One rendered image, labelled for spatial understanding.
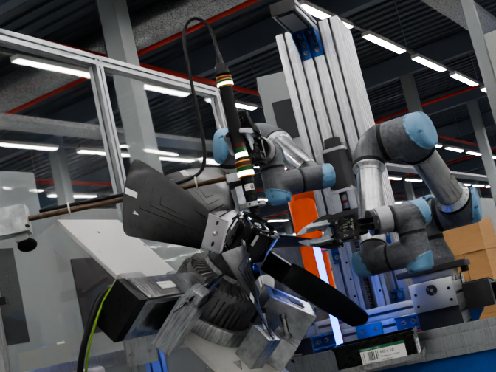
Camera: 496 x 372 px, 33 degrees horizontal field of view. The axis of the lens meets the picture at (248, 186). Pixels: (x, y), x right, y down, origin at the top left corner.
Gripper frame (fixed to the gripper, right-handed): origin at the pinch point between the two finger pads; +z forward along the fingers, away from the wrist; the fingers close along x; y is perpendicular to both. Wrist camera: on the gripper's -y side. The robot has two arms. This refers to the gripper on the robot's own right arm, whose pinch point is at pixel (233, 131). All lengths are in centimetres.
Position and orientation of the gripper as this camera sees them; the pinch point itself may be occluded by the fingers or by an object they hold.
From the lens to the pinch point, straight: 222.9
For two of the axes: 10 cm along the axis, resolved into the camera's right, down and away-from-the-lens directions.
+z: -3.2, -0.9, -9.4
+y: 2.2, 9.6, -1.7
